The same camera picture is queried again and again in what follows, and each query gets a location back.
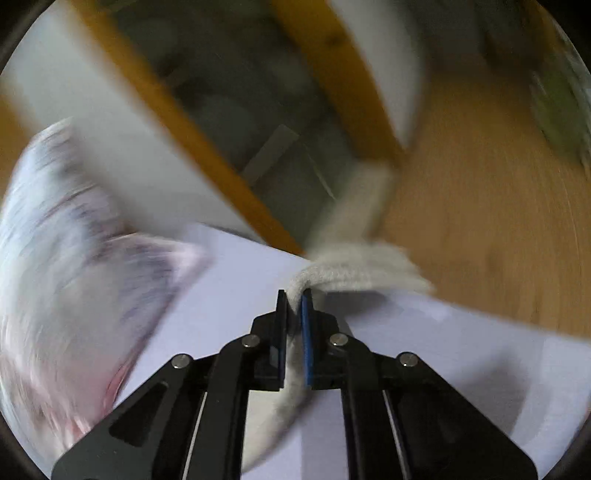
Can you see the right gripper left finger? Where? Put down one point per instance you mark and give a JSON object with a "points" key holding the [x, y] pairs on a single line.
{"points": [[186, 421]]}

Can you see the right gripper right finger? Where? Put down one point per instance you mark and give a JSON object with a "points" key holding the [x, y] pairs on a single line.
{"points": [[402, 419]]}

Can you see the beige cable knit sweater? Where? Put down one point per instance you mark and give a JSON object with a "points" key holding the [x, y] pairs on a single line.
{"points": [[344, 257]]}

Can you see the lavender bed sheet mattress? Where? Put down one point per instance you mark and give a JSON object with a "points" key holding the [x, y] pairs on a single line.
{"points": [[534, 386]]}

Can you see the pink floral right pillow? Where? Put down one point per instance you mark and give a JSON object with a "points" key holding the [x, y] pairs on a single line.
{"points": [[80, 295]]}

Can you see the wooden framed glass door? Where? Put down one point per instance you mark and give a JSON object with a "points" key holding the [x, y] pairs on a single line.
{"points": [[271, 100]]}

